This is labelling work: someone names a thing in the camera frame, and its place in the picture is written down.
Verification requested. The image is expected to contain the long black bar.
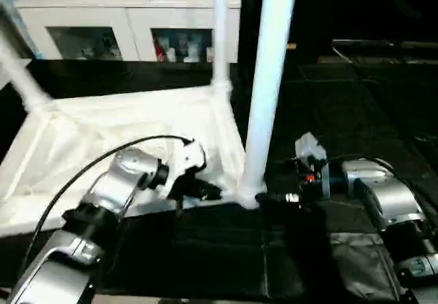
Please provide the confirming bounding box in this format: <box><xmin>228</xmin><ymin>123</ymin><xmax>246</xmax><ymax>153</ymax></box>
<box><xmin>331</xmin><ymin>38</ymin><xmax>438</xmax><ymax>49</ymax></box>

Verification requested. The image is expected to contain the red and white bottle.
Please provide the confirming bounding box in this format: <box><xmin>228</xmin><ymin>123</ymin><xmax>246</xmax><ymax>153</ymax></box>
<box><xmin>155</xmin><ymin>38</ymin><xmax>169</xmax><ymax>62</ymax></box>

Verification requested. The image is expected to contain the white plastic table top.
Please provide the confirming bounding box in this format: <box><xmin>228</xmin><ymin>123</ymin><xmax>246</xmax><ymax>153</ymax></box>
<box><xmin>0</xmin><ymin>81</ymin><xmax>265</xmax><ymax>240</ymax></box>

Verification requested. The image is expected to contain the white plastic table leg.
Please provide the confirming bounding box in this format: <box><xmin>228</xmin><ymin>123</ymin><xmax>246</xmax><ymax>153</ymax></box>
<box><xmin>0</xmin><ymin>2</ymin><xmax>53</xmax><ymax>112</ymax></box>
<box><xmin>209</xmin><ymin>0</ymin><xmax>234</xmax><ymax>95</ymax></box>
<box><xmin>238</xmin><ymin>0</ymin><xmax>299</xmax><ymax>199</ymax></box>

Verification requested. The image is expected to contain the white flat board strip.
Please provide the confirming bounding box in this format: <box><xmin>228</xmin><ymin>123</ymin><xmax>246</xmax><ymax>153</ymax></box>
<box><xmin>0</xmin><ymin>59</ymin><xmax>31</xmax><ymax>90</ymax></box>

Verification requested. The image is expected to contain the black left wrist camera cable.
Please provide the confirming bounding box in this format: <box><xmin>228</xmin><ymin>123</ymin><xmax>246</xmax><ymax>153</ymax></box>
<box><xmin>12</xmin><ymin>135</ymin><xmax>196</xmax><ymax>304</ymax></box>

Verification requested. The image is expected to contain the black mat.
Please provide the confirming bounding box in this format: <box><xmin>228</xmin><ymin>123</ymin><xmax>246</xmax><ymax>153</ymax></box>
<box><xmin>0</xmin><ymin>59</ymin><xmax>438</xmax><ymax>300</ymax></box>

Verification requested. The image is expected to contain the white cabinet with glass doors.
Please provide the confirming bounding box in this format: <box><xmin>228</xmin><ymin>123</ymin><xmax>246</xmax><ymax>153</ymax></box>
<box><xmin>15</xmin><ymin>0</ymin><xmax>242</xmax><ymax>62</ymax></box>

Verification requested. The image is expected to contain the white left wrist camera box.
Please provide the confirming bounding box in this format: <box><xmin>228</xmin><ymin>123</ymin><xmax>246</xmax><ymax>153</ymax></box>
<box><xmin>156</xmin><ymin>138</ymin><xmax>209</xmax><ymax>201</ymax></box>

